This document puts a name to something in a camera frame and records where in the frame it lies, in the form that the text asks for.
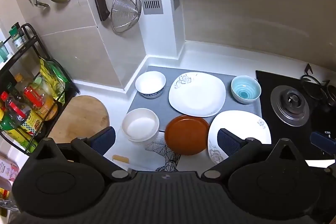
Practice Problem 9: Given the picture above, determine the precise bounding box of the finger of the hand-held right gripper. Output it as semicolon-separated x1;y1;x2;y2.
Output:
309;130;336;157

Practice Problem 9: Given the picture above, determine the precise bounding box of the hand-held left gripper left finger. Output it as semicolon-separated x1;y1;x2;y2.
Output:
28;126;133;183

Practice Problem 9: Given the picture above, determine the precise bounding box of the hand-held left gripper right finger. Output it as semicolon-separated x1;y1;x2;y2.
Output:
200;128;307;182

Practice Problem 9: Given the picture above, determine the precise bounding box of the white square floral plate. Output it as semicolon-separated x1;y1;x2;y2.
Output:
168;72;226;118
207;110;272;165

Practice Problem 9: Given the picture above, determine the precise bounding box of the plain white bowl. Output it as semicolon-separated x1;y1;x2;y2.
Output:
121;108;160;143

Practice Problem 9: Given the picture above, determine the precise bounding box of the brown round plate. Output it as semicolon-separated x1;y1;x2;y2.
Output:
165;115;210;156

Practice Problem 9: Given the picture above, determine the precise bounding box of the light blue bowl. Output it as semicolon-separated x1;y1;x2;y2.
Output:
231;75;262;104

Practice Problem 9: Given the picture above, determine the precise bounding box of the white bowl blue pattern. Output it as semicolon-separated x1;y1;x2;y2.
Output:
135;71;167;99

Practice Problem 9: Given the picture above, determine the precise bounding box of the round wooden cutting board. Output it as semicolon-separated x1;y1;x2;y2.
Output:
49;95;110;144

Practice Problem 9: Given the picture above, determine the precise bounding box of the silver gas burner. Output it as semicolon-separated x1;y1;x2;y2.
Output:
270;85;314;126

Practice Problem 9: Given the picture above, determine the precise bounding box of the black glass cooktop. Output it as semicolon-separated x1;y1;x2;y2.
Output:
256;70;336;161

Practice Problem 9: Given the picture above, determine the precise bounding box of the black pot support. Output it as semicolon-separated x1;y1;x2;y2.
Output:
300;63;336;112

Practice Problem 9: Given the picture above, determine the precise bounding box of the black white patterned cloth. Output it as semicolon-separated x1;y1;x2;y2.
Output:
143;135;182;172

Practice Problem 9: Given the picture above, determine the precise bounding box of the yellow oil jar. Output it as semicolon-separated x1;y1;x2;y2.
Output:
37;97;58;121

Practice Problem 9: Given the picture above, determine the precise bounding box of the grey mat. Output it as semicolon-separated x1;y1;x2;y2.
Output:
126;66;263;140

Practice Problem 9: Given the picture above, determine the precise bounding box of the yellow checkered package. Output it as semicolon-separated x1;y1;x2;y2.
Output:
20;111;43;136

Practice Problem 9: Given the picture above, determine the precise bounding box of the yellow green snack bag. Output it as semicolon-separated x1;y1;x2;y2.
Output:
39;58;71;105

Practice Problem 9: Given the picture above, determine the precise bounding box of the clear bottle red cap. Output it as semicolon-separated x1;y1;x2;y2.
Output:
0;91;29;123

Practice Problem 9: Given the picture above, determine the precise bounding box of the pink package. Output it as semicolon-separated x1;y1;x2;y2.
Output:
0;153;20;183

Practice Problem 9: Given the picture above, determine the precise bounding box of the yellow capped bottle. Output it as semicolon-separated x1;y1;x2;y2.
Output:
13;73;27;91

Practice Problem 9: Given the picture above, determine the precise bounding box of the green capped spice bottle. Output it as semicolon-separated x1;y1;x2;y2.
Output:
9;22;26;50

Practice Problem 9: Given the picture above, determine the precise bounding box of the teal jar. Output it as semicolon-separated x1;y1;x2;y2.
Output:
0;40;8;62

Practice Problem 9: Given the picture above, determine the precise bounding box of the black wire rack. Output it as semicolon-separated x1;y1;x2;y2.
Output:
0;23;81;153

